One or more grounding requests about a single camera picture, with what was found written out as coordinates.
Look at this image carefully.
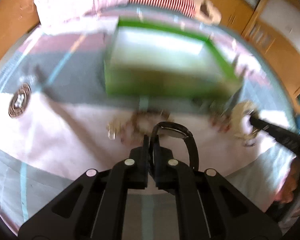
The cream white bangle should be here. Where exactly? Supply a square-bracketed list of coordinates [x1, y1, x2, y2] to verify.
[230, 101, 259, 140]

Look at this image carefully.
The pink pillow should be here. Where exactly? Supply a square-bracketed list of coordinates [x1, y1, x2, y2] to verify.
[33, 0, 131, 30]

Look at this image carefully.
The striped plush toy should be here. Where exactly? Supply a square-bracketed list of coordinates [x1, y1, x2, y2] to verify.
[129, 0, 222, 25]

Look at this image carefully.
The right hand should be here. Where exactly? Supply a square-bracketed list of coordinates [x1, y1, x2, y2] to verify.
[275, 157, 300, 204]

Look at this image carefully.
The wooden headboard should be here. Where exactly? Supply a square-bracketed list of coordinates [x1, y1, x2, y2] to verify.
[0, 0, 39, 60]

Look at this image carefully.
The brown wooden bead bracelet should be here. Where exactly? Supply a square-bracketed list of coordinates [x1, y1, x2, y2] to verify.
[122, 109, 173, 143]

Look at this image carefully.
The green white cardboard box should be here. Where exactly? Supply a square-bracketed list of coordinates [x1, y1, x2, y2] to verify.
[104, 17, 243, 101]

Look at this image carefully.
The red orange bead bracelet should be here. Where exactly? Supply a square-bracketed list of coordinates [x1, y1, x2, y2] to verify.
[208, 109, 233, 134]

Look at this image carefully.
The patchwork pink grey duvet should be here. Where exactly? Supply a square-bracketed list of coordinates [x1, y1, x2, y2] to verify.
[0, 6, 296, 234]

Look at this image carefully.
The gold flower brooch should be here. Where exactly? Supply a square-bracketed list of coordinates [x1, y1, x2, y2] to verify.
[107, 119, 123, 140]

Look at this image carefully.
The black wristwatch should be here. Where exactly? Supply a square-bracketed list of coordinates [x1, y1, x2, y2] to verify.
[148, 121, 199, 175]

